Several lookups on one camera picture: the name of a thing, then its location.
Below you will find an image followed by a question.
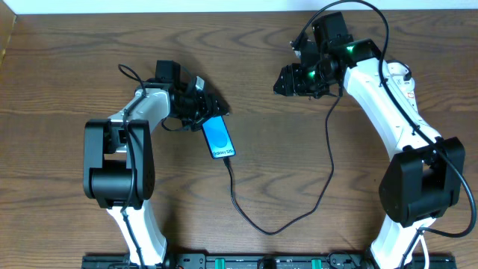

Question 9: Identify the black USB charging cable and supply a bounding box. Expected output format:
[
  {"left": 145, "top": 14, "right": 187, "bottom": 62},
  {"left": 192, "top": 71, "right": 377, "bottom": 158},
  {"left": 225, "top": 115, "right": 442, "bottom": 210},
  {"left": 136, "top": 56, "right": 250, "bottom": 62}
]
[{"left": 223, "top": 59, "right": 413, "bottom": 236}]

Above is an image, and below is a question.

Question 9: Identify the blue Galaxy smartphone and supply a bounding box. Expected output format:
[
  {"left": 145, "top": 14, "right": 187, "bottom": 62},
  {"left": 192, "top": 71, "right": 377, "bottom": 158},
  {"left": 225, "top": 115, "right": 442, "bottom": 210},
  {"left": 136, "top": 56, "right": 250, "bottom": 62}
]
[{"left": 202, "top": 117, "right": 236, "bottom": 159}]

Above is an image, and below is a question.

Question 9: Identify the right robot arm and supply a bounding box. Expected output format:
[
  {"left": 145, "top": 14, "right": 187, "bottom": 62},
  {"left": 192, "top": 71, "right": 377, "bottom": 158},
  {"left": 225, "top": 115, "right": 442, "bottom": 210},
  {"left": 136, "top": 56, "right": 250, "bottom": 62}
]
[{"left": 273, "top": 12, "right": 468, "bottom": 268}]

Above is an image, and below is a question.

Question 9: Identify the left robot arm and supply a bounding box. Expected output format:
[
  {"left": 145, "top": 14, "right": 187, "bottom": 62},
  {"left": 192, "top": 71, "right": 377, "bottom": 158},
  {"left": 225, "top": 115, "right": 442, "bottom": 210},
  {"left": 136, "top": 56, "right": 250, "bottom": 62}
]
[{"left": 83, "top": 61, "right": 230, "bottom": 268}]

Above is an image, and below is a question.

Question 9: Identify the white power strip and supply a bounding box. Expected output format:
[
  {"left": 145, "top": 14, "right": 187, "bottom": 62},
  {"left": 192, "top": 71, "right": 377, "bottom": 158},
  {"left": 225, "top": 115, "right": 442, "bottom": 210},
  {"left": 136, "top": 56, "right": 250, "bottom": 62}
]
[{"left": 387, "top": 60, "right": 418, "bottom": 111}]

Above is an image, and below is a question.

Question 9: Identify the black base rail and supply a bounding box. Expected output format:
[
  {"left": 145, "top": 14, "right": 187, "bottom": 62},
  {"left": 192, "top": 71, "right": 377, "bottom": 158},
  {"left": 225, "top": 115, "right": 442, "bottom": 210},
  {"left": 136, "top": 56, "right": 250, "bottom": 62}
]
[{"left": 80, "top": 252, "right": 457, "bottom": 269}]

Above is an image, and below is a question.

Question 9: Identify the white power strip cord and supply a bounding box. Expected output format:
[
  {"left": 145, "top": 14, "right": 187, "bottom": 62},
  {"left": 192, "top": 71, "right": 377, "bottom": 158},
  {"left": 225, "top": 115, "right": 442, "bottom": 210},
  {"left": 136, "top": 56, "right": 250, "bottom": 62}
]
[{"left": 418, "top": 233, "right": 431, "bottom": 269}]

